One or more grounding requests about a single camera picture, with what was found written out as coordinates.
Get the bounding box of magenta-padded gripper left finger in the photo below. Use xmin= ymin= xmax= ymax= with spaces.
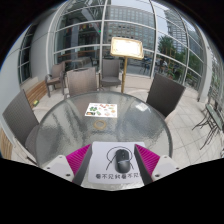
xmin=43 ymin=143 xmax=93 ymax=186

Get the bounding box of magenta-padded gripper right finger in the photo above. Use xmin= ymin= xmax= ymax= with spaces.
xmin=133 ymin=143 xmax=177 ymax=186

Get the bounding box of dark grey computer mouse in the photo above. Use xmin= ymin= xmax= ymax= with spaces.
xmin=114 ymin=148 xmax=131 ymax=174

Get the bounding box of colourful printed menu card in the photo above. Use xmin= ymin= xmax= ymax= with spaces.
xmin=84 ymin=102 xmax=118 ymax=119

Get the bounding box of dark wicker chair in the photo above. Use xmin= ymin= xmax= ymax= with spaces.
xmin=145 ymin=72 xmax=187 ymax=118
xmin=44 ymin=61 xmax=67 ymax=98
xmin=2 ymin=88 xmax=41 ymax=158
xmin=64 ymin=66 xmax=100 ymax=100
xmin=98 ymin=58 xmax=123 ymax=90

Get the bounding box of wooden slatted bench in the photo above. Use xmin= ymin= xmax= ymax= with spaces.
xmin=0 ymin=127 xmax=14 ymax=160
xmin=24 ymin=79 xmax=50 ymax=110

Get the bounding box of black metal chairs group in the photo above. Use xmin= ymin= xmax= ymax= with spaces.
xmin=191 ymin=99 xmax=224 ymax=152

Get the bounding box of gold framed sign stand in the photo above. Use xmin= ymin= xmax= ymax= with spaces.
xmin=109 ymin=36 xmax=145 ymax=94

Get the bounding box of brass table centre ring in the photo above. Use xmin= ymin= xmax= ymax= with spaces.
xmin=92 ymin=119 xmax=108 ymax=131

